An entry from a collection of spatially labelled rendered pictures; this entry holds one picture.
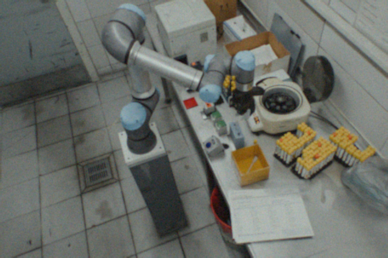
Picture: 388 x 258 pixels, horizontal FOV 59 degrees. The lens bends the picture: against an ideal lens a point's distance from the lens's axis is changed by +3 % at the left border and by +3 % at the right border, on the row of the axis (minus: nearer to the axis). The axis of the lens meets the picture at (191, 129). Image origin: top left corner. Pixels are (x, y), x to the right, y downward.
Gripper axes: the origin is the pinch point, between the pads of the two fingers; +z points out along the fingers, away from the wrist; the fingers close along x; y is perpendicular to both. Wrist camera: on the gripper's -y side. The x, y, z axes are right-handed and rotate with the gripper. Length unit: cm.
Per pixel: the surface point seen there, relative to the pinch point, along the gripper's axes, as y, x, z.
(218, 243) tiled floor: 24, 1, 105
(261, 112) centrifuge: -10.3, 0.0, 4.7
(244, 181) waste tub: 19.3, 18.0, 12.9
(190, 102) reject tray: 3.6, -38.7, 15.7
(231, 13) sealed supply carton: -66, -78, 9
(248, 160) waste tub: 8.1, 10.1, 15.9
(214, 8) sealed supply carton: -55, -83, 3
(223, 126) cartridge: 5.8, -9.5, 9.9
